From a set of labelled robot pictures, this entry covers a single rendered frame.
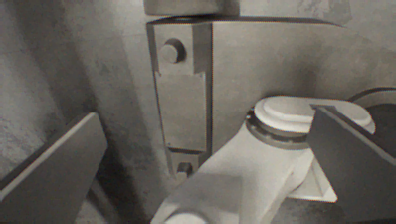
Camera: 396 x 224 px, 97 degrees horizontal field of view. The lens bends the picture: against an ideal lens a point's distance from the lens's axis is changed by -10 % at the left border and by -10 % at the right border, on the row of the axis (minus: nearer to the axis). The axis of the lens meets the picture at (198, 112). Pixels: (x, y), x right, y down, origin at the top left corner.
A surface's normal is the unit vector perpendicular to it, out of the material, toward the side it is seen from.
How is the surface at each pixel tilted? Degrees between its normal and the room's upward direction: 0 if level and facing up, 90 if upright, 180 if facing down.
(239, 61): 0
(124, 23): 0
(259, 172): 90
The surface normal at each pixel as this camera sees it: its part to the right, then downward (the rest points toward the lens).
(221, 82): -0.20, 0.51
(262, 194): -0.04, -0.86
